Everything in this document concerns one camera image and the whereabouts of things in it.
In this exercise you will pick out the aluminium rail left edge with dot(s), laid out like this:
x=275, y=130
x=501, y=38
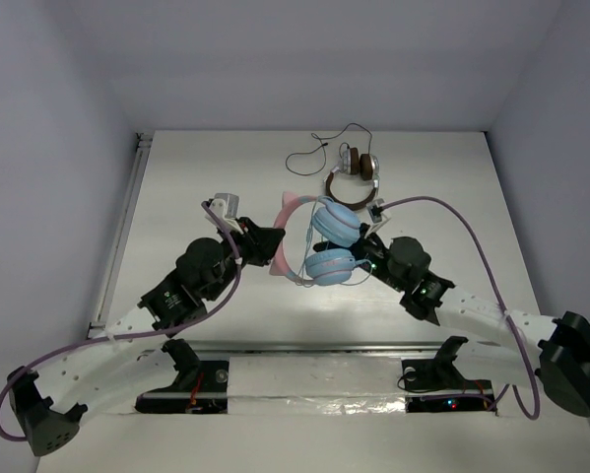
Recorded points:
x=144, y=141

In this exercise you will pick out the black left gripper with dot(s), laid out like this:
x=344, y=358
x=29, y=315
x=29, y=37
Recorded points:
x=254, y=241

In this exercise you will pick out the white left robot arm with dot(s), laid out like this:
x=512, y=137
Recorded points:
x=52, y=396

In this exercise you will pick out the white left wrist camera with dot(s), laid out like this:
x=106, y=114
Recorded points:
x=222, y=212

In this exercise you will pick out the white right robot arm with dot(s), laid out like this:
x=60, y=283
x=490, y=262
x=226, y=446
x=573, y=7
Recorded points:
x=514, y=347

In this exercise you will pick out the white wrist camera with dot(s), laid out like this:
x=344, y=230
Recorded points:
x=376, y=213
x=222, y=212

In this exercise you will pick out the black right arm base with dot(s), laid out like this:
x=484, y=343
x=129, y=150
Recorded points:
x=435, y=386

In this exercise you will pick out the light blue wired earphones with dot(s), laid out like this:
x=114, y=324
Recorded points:
x=332, y=221

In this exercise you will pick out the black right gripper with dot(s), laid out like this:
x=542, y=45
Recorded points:
x=359, y=245

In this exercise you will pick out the brown silver headphones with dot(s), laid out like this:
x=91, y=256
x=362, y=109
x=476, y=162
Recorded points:
x=354, y=167

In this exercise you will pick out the aluminium rail edge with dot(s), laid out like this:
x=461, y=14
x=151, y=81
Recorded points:
x=144, y=141
x=255, y=348

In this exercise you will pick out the aluminium rail front edge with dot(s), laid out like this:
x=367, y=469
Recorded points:
x=255, y=348

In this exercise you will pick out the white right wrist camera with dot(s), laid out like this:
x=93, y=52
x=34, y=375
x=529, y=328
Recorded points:
x=376, y=213

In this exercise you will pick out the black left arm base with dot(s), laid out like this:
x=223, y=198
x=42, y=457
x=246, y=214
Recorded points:
x=200, y=386

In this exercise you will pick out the clear tape strip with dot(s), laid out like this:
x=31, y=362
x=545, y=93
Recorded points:
x=314, y=385

